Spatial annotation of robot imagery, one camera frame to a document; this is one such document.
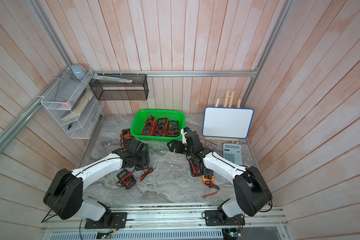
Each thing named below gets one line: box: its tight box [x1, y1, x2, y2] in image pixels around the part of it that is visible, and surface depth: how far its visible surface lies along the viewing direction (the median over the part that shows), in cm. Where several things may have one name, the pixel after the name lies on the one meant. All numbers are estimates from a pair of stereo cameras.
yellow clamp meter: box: [202, 168, 215, 184], surface depth 87 cm
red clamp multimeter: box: [141, 115, 157, 136], surface depth 108 cm
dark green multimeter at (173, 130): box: [167, 120, 180, 137], surface depth 109 cm
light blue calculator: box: [223, 143, 243, 166], surface depth 98 cm
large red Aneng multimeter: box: [154, 117, 169, 137], surface depth 109 cm
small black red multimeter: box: [116, 170, 136, 190], surface depth 85 cm
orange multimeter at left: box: [120, 128, 135, 148], surface depth 103 cm
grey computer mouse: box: [70, 63, 87, 80], surface depth 84 cm
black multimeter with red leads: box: [188, 158, 203, 177], surface depth 90 cm
